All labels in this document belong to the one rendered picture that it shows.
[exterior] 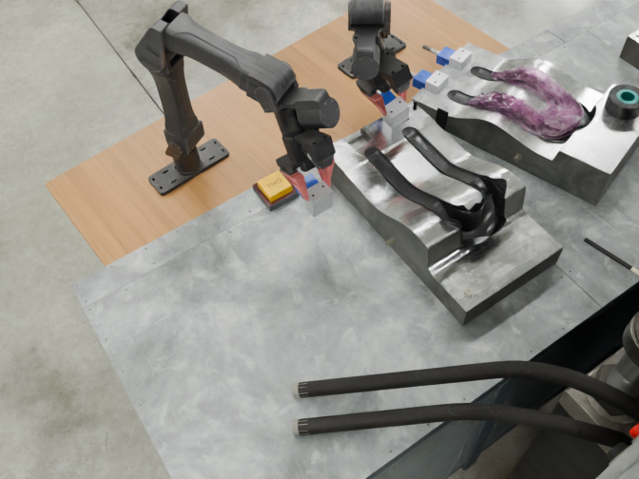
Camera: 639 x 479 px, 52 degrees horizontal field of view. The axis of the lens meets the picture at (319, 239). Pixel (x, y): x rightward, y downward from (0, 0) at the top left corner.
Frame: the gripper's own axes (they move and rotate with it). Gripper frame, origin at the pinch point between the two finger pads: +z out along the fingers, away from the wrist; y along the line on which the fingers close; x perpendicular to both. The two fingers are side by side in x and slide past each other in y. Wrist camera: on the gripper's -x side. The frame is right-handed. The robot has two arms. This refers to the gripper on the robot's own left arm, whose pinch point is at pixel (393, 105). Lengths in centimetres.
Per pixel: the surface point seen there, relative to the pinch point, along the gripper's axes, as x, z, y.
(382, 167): -8.2, 6.3, -10.8
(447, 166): -15.1, 11.1, 0.9
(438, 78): 8.3, 7.0, 16.9
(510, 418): -66, 20, -26
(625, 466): -98, -24, -29
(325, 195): -15.7, -2.7, -26.5
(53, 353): 68, 53, -120
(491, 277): -40.6, 19.0, -9.6
